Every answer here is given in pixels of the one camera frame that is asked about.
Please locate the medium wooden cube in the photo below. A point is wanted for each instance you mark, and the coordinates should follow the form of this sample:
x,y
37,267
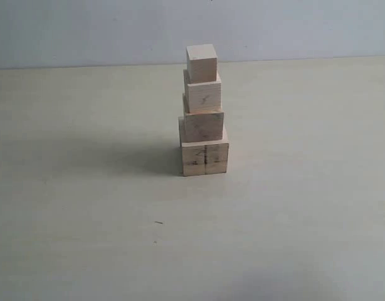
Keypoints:
x,y
203,125

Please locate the light wooden cube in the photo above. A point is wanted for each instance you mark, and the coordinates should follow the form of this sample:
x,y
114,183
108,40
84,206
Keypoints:
x,y
203,96

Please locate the large wooden cube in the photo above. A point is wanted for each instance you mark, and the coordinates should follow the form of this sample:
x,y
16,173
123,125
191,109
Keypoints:
x,y
205,157

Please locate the small wooden cube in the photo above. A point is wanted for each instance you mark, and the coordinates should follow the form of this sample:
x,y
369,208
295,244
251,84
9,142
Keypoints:
x,y
202,62

